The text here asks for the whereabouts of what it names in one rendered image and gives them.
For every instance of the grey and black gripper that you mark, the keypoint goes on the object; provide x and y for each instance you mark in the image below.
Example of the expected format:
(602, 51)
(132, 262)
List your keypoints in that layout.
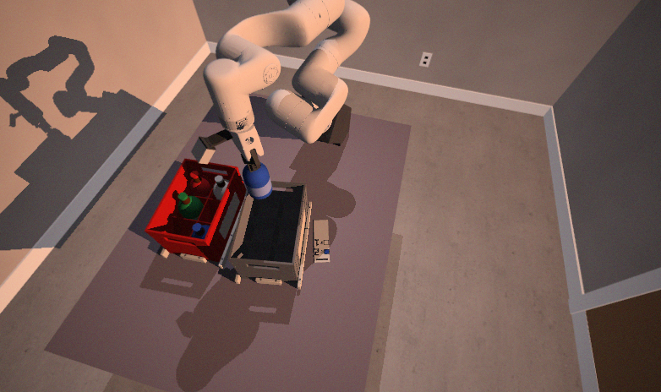
(248, 143)

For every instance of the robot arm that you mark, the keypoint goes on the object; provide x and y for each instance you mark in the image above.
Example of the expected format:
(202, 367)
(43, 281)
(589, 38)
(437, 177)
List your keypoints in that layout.
(242, 68)

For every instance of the white paper strip with printed marks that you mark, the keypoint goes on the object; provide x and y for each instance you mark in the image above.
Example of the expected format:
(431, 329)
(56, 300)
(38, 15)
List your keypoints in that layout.
(321, 241)

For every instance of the green bottle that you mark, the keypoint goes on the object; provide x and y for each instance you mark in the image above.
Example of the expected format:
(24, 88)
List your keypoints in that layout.
(189, 207)

